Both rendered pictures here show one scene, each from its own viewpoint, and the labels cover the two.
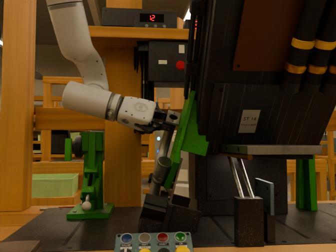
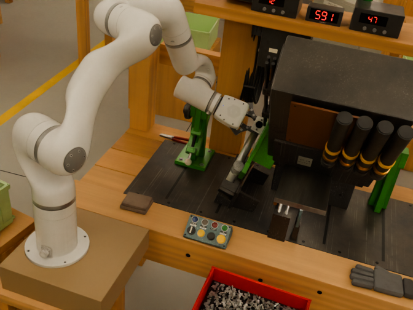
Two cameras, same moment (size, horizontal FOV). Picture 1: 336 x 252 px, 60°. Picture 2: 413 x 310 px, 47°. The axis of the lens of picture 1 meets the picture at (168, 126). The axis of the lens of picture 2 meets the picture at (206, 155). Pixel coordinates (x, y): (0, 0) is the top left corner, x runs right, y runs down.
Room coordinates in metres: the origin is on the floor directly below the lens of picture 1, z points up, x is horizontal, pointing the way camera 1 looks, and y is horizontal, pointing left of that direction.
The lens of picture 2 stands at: (-0.58, -0.32, 2.03)
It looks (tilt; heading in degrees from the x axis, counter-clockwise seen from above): 34 degrees down; 19
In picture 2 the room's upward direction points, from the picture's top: 7 degrees clockwise
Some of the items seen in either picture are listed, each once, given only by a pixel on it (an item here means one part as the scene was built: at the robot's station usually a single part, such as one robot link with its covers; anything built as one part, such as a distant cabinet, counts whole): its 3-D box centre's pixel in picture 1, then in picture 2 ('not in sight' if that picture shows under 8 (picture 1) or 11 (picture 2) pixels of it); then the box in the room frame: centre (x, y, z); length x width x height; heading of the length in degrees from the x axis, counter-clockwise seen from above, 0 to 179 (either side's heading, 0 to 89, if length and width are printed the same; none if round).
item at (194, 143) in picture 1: (192, 129); (268, 143); (0.82, -0.07, 1.17); 0.13 x 0.12 x 0.20; 95
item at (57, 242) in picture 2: not in sight; (56, 222); (0.27, 0.41, 1.03); 0.19 x 0.19 x 0.18
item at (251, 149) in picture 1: (250, 150); (307, 173); (0.80, -0.22, 1.11); 0.39 x 0.16 x 0.03; 5
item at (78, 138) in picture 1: (77, 146); (188, 109); (0.98, 0.30, 1.12); 0.07 x 0.03 x 0.08; 5
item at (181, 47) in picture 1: (170, 65); (285, 46); (1.09, -0.01, 1.42); 0.17 x 0.12 x 0.15; 95
